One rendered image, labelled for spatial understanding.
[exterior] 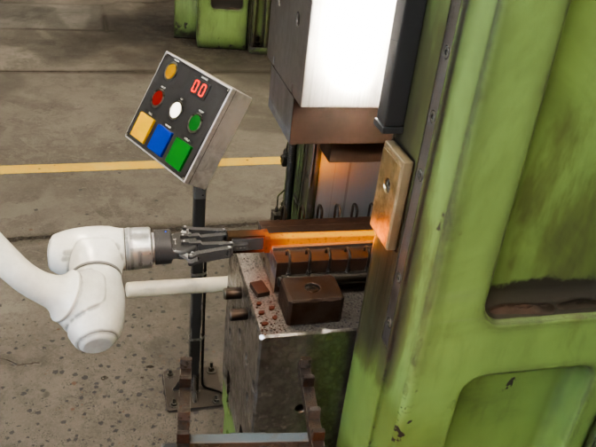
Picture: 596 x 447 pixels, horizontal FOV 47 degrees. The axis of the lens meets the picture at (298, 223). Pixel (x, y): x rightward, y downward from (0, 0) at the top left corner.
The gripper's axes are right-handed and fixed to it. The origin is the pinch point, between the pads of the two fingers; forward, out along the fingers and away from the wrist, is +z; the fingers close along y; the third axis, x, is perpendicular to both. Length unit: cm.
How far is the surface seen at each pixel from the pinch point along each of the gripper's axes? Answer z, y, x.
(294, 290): 7.0, 16.0, -2.4
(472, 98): 21, 45, 50
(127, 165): -22, -242, -99
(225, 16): 70, -472, -72
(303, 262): 11.2, 7.6, -1.4
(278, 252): 6.6, 3.4, -1.2
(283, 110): 5.9, 1.0, 31.0
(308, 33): 6, 12, 50
